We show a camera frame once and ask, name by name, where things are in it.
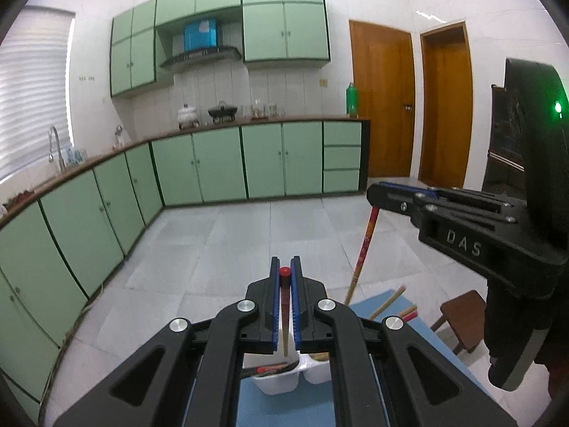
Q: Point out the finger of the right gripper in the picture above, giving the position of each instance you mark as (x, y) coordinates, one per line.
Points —
(393, 195)
(508, 215)

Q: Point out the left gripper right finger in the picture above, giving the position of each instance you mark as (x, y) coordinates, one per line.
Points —
(384, 373)

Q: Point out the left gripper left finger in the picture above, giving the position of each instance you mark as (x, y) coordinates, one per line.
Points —
(188, 374)

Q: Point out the red-handled chopstick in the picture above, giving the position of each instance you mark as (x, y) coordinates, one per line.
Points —
(270, 369)
(285, 284)
(371, 224)

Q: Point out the green lower kitchen cabinets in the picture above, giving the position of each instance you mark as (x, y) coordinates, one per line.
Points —
(60, 244)

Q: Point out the green kitchen cabinets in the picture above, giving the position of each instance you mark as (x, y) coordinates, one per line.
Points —
(60, 244)
(266, 32)

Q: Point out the green upper kitchen cabinets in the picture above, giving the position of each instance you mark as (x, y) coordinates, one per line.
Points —
(266, 32)

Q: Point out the dark cabinet at right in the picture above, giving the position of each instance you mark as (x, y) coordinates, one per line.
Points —
(505, 173)

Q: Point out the black chopstick in holder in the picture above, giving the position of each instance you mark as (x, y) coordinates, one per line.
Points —
(250, 372)

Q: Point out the red chopstick in holder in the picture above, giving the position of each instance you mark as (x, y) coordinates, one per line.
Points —
(410, 316)

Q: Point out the right white plastic holder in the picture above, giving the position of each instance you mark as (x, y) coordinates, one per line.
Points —
(316, 368)

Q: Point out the white plastic holder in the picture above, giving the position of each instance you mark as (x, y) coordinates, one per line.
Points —
(277, 384)
(316, 368)

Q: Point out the bamboo chopstick in right holder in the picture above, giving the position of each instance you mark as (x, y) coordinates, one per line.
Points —
(396, 294)

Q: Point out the blue table cloth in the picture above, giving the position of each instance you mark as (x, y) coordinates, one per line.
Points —
(310, 405)

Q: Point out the brown wooden stool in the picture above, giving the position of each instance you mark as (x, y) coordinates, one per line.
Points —
(465, 315)

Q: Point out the left white plastic holder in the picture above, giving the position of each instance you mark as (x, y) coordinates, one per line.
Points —
(277, 384)

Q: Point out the brown wooden door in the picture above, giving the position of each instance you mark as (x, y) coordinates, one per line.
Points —
(384, 76)
(448, 106)

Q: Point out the green plastic bottle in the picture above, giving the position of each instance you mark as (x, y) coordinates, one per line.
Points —
(351, 101)

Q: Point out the black wok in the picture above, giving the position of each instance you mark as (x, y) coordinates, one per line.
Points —
(222, 112)

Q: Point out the white cooking pot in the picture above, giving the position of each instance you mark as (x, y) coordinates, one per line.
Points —
(188, 117)

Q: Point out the chrome sink faucet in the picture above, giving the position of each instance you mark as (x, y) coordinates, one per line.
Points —
(55, 150)

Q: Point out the range hood with blue box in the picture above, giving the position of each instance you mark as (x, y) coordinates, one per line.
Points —
(200, 43)

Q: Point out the white window blind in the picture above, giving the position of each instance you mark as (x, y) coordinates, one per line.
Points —
(35, 57)

